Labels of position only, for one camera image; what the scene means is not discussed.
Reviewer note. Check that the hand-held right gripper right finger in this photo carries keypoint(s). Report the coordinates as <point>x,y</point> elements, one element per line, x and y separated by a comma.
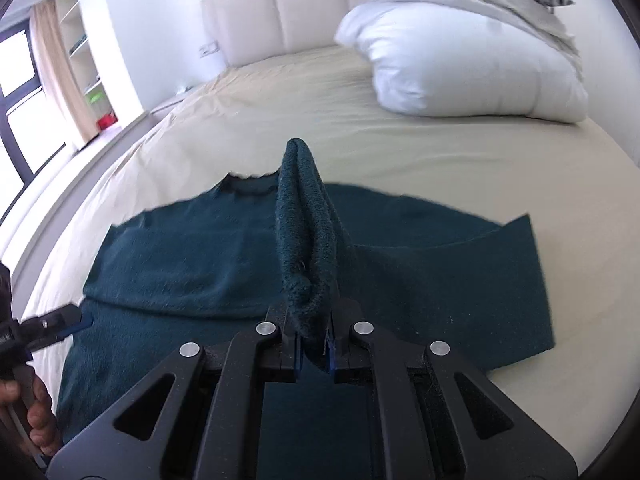
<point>330,355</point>

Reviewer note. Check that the red box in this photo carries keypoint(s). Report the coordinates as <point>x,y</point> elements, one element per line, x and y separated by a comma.
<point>106,122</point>

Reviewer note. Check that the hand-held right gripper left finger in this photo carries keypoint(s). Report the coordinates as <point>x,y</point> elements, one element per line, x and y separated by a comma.
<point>294,357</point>

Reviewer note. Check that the white duvet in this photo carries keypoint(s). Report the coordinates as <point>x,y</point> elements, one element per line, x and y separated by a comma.
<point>465,65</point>

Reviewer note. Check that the person's left hand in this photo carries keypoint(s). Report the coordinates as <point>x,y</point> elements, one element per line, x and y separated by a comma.
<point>42,417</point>

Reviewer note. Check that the green container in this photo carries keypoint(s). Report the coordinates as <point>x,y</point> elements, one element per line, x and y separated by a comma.
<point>95,95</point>

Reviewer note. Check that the black framed window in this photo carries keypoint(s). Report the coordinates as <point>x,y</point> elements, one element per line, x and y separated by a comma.
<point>20,110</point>

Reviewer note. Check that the cream padded headboard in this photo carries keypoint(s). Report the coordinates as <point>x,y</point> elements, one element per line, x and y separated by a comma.
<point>280,15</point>

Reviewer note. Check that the bed with beige sheet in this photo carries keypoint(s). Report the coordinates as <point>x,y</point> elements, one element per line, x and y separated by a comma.
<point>400,150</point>

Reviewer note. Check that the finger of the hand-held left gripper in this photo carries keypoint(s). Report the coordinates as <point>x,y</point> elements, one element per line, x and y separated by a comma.
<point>55,322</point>

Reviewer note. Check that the beige curtain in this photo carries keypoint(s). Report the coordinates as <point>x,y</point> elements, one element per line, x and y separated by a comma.
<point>60,70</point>

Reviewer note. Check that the white shelf unit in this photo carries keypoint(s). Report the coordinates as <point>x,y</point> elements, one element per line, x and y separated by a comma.
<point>95,60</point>

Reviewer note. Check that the dark teal sweater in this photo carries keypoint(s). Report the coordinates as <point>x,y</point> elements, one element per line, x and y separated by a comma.
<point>200,260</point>

